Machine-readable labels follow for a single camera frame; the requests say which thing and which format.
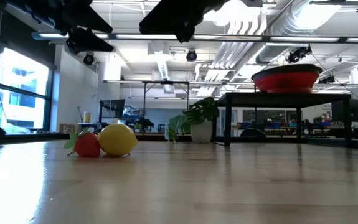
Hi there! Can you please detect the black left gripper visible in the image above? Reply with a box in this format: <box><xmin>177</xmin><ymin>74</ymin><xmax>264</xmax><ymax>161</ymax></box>
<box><xmin>19</xmin><ymin>0</ymin><xmax>115</xmax><ymax>54</ymax></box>

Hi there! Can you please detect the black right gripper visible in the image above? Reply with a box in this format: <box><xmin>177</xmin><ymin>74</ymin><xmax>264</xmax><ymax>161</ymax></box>
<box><xmin>138</xmin><ymin>0</ymin><xmax>229</xmax><ymax>44</ymax></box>

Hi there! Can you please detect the yellow toy lemon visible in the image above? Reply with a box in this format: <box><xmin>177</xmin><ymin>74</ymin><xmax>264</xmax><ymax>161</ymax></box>
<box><xmin>97</xmin><ymin>123</ymin><xmax>139</xmax><ymax>157</ymax></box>

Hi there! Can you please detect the small red strawberry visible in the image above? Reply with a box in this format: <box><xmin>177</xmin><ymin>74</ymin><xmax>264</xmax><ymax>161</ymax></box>
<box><xmin>64</xmin><ymin>128</ymin><xmax>101</xmax><ymax>159</ymax></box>

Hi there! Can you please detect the red collapsible bowl grey rim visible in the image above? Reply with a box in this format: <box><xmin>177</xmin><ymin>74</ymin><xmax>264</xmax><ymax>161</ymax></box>
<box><xmin>251</xmin><ymin>63</ymin><xmax>323</xmax><ymax>95</ymax></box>

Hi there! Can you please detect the long ceiling light strip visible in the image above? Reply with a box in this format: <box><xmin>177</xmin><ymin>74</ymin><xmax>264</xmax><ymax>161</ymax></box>
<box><xmin>32</xmin><ymin>32</ymin><xmax>358</xmax><ymax>44</ymax></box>

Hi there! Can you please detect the black computer monitor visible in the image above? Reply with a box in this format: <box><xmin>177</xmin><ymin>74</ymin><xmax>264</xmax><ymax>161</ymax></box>
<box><xmin>332</xmin><ymin>98</ymin><xmax>358</xmax><ymax>123</ymax></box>
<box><xmin>99</xmin><ymin>98</ymin><xmax>126</xmax><ymax>124</ymax></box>

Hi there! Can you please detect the striped-leaf plant in white pot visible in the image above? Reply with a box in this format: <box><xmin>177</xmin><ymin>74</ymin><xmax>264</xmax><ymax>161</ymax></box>
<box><xmin>165</xmin><ymin>96</ymin><xmax>220</xmax><ymax>144</ymax></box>

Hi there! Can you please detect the dark background potted plant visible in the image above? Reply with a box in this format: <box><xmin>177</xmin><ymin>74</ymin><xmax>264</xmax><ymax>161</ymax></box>
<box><xmin>134</xmin><ymin>117</ymin><xmax>155</xmax><ymax>133</ymax></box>

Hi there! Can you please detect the black perforated metal stand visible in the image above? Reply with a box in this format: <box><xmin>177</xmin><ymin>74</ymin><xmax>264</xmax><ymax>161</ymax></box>
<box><xmin>212</xmin><ymin>91</ymin><xmax>352</xmax><ymax>148</ymax></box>

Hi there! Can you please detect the black office chair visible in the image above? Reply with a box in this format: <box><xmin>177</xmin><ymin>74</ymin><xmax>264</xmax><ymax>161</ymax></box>
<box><xmin>239</xmin><ymin>127</ymin><xmax>267</xmax><ymax>138</ymax></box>

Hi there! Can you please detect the black metal rack frame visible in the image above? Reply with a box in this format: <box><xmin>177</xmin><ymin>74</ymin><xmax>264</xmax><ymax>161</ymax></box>
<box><xmin>141</xmin><ymin>80</ymin><xmax>191</xmax><ymax>119</ymax></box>

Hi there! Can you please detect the silver ceiling air duct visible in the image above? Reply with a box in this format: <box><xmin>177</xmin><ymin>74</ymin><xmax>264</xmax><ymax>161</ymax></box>
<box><xmin>255</xmin><ymin>0</ymin><xmax>323</xmax><ymax>65</ymax></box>

